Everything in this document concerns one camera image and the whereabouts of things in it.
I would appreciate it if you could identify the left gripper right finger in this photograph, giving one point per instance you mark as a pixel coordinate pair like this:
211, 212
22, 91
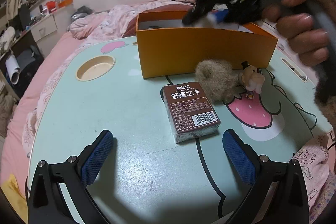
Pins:
278, 192

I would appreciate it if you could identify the orange cardboard box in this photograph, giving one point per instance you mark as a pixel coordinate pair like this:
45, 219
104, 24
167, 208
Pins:
178, 50

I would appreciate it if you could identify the orange box on shelf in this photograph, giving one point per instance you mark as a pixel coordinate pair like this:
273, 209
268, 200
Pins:
65, 3

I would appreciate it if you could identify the blue stapler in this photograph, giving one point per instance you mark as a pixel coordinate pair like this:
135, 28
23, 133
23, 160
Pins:
217, 16

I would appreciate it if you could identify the white drawer cabinet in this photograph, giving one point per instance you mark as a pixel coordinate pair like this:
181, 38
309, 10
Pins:
43, 28

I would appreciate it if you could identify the person's right hand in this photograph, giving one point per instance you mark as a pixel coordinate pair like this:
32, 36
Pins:
309, 44

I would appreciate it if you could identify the cartoon figure keychain toy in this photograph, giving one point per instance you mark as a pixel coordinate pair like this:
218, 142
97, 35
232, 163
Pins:
251, 79

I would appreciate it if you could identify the brown card deck box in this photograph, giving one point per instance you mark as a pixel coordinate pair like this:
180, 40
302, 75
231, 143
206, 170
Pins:
191, 114

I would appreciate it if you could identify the red container on shelf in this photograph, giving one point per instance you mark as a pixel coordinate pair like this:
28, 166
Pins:
52, 6

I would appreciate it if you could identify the white paper roll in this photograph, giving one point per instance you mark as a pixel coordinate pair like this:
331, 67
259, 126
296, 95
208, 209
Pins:
13, 69

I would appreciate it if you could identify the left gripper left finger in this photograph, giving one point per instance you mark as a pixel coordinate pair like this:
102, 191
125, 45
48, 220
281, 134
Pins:
47, 203

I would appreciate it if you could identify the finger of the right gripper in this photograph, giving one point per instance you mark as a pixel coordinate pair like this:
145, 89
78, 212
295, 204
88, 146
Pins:
230, 16
195, 17

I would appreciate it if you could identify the yellow cushion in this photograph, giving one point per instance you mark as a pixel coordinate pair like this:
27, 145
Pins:
16, 199

